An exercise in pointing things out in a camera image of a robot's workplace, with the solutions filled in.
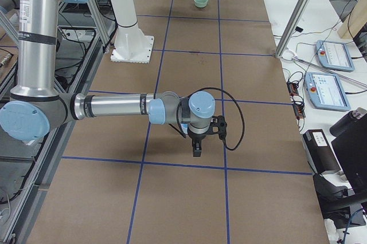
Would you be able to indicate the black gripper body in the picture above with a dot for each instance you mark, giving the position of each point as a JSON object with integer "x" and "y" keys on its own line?
{"x": 197, "y": 137}

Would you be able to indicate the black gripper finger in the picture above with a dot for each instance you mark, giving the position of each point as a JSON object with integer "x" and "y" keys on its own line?
{"x": 197, "y": 147}

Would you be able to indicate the black water bottle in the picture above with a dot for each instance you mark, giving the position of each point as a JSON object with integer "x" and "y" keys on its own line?
{"x": 346, "y": 121}

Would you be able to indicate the black box white label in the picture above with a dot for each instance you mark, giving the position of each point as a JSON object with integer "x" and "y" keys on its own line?
{"x": 321, "y": 156}

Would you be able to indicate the near blue teach pendant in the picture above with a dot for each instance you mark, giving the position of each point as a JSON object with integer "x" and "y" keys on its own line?
{"x": 326, "y": 92}

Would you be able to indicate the blue teach pendant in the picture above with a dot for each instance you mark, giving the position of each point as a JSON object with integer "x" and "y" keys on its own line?
{"x": 326, "y": 92}
{"x": 334, "y": 55}

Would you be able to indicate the small black square pad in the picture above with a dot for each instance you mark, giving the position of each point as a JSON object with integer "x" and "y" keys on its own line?
{"x": 298, "y": 29}

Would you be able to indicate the black computer monitor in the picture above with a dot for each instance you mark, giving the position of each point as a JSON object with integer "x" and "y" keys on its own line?
{"x": 350, "y": 150}

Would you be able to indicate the far blue teach pendant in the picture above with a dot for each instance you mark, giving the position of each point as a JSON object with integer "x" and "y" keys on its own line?
{"x": 334, "y": 55}

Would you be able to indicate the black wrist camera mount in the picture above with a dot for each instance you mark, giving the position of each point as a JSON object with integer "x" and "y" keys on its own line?
{"x": 218, "y": 126}

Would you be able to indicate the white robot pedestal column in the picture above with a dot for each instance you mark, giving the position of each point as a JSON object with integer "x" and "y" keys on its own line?
{"x": 130, "y": 45}

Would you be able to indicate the metal rod green handle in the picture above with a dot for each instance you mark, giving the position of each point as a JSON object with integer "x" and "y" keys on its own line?
{"x": 295, "y": 58}

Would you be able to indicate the aluminium side frame rail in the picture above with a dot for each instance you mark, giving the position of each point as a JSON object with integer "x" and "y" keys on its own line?
{"x": 56, "y": 54}

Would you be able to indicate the aluminium frame post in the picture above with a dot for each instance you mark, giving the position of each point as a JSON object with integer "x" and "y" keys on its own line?
{"x": 291, "y": 25}

